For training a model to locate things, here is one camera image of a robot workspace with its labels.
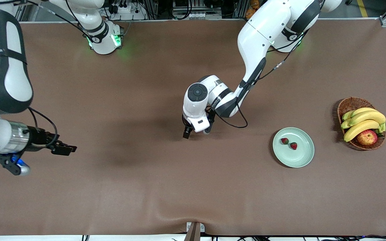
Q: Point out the red strawberry green cap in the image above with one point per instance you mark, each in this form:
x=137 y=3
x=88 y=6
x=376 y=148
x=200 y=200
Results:
x=293 y=146
x=284 y=141

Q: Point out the pale green round plate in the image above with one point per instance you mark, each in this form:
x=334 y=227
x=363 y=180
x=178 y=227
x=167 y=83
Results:
x=300 y=157

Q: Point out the yellow green banana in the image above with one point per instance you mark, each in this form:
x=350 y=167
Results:
x=370 y=116
x=360 y=129
x=360 y=110

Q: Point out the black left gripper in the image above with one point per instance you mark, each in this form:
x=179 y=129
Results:
x=187 y=131

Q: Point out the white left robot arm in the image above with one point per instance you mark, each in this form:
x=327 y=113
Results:
x=260 y=30

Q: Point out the bag of orange buns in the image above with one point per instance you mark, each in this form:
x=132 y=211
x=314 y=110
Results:
x=253 y=4

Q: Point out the white power strip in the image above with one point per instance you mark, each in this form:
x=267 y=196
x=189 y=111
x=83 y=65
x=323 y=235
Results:
x=134 y=15

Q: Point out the red yellow apple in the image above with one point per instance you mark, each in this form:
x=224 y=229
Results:
x=367 y=138

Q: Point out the white table edge bracket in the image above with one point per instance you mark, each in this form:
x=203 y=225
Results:
x=202 y=228

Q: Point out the brown table cloth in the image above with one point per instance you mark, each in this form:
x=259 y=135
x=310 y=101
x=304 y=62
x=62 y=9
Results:
x=179 y=187

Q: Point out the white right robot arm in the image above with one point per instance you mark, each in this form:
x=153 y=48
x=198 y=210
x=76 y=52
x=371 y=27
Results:
x=12 y=67

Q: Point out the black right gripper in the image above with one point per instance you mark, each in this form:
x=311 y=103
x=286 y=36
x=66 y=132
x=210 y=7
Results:
x=39 y=138

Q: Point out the grey metal bar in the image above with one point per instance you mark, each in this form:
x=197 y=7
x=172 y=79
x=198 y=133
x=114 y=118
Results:
x=193 y=234

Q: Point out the brown wicker basket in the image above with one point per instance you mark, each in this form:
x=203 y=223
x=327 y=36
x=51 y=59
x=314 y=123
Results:
x=350 y=104

